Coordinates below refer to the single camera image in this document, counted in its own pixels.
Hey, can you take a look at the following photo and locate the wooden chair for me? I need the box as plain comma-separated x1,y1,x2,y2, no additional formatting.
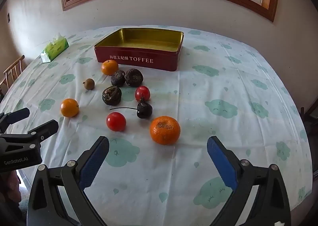
0,55,25,90

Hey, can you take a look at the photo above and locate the brown longan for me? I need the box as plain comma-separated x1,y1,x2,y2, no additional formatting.
83,78,95,90

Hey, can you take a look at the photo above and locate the dark cherry with long stem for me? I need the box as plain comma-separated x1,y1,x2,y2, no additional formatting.
110,102,153,119

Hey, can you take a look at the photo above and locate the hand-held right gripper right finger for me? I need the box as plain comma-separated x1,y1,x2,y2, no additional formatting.
207,136,291,226

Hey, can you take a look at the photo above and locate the green tissue pack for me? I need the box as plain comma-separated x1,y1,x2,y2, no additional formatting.
40,33,70,64

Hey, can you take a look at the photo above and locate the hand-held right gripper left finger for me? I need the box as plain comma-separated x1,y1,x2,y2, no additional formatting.
27,136,110,226

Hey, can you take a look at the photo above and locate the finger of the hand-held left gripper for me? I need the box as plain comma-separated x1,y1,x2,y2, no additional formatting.
0,107,30,133
0,120,59,153

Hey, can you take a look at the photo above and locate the dark water chestnut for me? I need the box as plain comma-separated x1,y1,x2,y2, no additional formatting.
102,86,122,106
125,68,144,87
111,70,126,87

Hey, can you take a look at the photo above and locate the dark wooden furniture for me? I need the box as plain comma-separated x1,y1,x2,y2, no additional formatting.
299,97,318,142

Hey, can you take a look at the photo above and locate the red tomato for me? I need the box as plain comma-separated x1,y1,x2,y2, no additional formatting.
106,112,127,132
135,85,151,102

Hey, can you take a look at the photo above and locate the red tin box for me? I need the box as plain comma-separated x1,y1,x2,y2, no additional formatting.
94,28,184,72

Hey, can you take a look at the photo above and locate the small mandarin orange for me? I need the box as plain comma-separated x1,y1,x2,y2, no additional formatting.
60,98,80,118
101,59,119,76

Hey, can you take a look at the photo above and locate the cloud print tablecloth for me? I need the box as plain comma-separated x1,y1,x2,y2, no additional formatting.
0,25,314,226

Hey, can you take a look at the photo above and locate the large mandarin orange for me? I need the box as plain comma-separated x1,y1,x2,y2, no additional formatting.
150,116,181,145

